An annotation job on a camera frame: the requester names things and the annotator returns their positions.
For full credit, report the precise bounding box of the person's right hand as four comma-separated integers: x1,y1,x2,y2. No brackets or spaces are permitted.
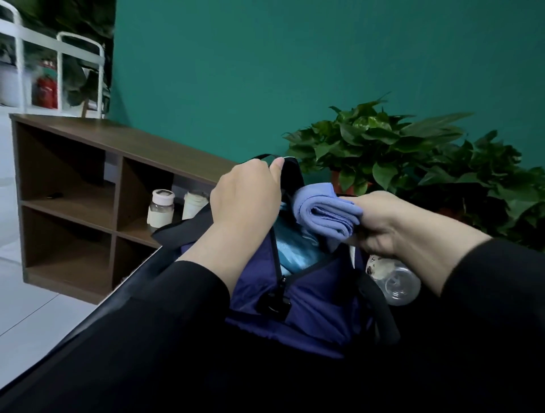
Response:
339,191,418,258

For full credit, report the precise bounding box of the person's left hand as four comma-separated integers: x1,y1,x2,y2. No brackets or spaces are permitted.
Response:
208,157,286,260

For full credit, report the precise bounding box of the purple cloth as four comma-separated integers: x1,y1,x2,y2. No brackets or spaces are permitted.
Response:
292,182,364,254

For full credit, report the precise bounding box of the clear bottle silver cap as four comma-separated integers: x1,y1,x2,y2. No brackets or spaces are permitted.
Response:
366,254,422,307

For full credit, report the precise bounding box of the light blue vest black trim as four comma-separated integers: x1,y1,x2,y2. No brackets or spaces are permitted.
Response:
272,213,329,275

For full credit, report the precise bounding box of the navy blue bag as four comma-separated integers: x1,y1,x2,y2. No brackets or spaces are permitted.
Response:
153,155,401,360

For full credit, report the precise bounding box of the person's left forearm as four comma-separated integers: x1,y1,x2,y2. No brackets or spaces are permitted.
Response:
0,225,261,413

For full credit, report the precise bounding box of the person's right forearm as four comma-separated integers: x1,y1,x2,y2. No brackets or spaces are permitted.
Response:
392,200,545,413

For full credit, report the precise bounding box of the green plant in red pot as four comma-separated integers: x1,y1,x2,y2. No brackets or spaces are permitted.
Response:
283,98,473,197
417,129,545,252

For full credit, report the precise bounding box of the small white-lidded jar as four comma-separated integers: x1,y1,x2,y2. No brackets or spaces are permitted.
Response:
146,189,175,230

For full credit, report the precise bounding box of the wooden shelf cabinet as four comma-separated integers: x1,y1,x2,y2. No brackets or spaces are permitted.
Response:
10,113,359,306

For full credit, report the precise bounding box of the black leather bench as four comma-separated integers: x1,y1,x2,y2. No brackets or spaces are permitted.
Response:
0,200,545,413

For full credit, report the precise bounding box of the red bottle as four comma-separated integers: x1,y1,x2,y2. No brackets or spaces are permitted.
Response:
32,60,59,110

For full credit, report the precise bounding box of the white metal rack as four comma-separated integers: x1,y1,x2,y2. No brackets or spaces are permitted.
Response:
9,0,116,112

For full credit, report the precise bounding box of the white wheeled cart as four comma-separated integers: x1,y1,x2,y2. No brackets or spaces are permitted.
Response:
0,0,107,120

